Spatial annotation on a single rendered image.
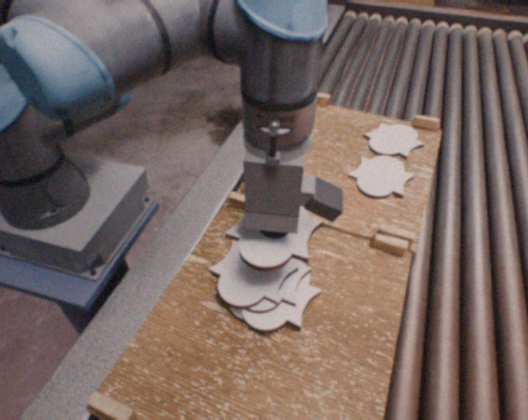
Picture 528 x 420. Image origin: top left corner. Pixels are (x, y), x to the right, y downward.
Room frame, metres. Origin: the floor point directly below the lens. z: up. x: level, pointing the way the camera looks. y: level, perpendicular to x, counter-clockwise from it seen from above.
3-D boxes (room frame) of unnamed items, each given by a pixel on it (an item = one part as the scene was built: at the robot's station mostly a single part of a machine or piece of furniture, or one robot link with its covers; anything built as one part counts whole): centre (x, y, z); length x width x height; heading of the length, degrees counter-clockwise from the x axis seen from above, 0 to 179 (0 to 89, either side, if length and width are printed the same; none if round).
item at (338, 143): (0.67, -0.19, 0.93); 0.41 x 0.35 x 0.02; 156
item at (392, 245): (0.42, -0.21, 0.95); 0.06 x 0.02 x 0.03; 68
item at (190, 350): (0.29, -0.02, 0.93); 0.41 x 0.35 x 0.02; 158
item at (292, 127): (0.35, -0.02, 1.24); 0.08 x 0.08 x 0.05
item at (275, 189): (0.34, -0.04, 1.16); 0.12 x 0.09 x 0.16; 82
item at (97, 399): (0.16, 0.18, 0.95); 0.06 x 0.02 x 0.03; 68
